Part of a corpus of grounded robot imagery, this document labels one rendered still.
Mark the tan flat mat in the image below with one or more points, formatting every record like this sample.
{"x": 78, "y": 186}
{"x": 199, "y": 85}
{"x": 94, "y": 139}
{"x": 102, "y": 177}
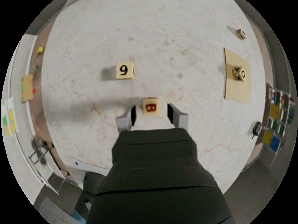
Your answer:
{"x": 235, "y": 90}

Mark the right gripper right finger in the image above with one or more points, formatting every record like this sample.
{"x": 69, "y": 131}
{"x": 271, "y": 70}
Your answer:
{"x": 177, "y": 118}

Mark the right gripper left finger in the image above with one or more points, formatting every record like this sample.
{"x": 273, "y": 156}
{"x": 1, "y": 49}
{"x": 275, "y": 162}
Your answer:
{"x": 126, "y": 121}

